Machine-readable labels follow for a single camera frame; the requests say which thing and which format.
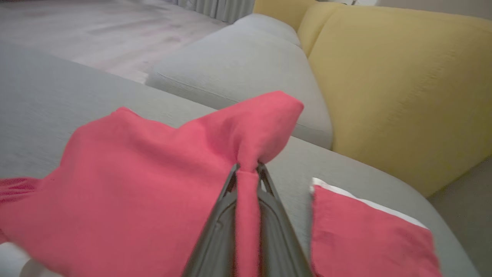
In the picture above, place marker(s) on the grey sofa back cushion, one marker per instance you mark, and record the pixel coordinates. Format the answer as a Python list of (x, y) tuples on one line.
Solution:
[(238, 69)]

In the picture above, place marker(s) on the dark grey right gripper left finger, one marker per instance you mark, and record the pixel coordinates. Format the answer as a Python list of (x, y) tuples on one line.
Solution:
[(215, 246)]

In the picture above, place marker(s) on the grey pleated curtain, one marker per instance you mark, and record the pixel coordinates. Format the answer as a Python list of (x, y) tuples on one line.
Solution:
[(223, 7)]

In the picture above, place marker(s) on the grey sofa seat cushion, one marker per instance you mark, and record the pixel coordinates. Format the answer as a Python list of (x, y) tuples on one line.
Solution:
[(269, 29)]

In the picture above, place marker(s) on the red basketball jersey number 22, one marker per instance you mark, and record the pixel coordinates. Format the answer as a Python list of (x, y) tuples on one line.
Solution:
[(134, 192)]

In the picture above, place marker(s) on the red shorts with white stripes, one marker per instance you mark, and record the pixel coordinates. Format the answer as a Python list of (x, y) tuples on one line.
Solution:
[(365, 242)]

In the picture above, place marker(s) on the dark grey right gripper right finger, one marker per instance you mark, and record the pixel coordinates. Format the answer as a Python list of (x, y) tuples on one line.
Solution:
[(276, 246)]

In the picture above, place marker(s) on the large grey sofa seat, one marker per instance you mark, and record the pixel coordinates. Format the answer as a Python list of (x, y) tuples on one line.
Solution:
[(57, 88)]

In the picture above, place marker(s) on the yellow sofa back cushion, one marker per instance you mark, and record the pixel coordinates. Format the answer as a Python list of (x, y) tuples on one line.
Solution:
[(280, 9), (313, 27), (403, 88)]

